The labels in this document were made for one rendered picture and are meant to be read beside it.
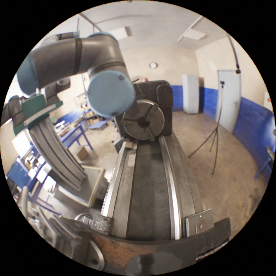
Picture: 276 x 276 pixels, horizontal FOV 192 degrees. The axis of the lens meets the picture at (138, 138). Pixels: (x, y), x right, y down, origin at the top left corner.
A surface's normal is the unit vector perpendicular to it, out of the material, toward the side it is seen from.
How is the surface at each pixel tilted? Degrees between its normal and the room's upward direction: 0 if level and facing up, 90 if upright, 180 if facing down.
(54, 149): 90
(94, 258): 0
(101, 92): 91
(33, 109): 90
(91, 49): 107
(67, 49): 103
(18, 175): 90
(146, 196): 8
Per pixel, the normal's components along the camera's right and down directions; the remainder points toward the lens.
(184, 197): -0.18, -0.82
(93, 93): 0.04, 0.56
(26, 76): 0.71, 0.68
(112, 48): 0.65, 0.19
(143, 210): -0.04, -0.71
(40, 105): 0.98, -0.09
